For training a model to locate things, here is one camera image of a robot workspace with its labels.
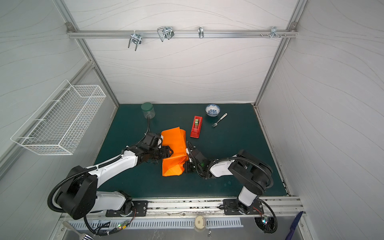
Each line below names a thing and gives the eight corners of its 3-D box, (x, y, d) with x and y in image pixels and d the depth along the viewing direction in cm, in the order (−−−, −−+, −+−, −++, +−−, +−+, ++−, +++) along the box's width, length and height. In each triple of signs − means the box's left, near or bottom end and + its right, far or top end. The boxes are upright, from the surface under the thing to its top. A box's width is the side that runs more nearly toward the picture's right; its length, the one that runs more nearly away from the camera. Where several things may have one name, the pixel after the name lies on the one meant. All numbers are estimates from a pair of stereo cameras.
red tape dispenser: (190, 137, 101) (190, 132, 97) (194, 120, 110) (194, 115, 106) (199, 138, 100) (199, 134, 96) (202, 121, 110) (202, 116, 106)
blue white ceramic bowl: (205, 116, 114) (205, 113, 111) (205, 107, 121) (205, 104, 118) (220, 116, 114) (220, 113, 111) (218, 107, 121) (219, 104, 118)
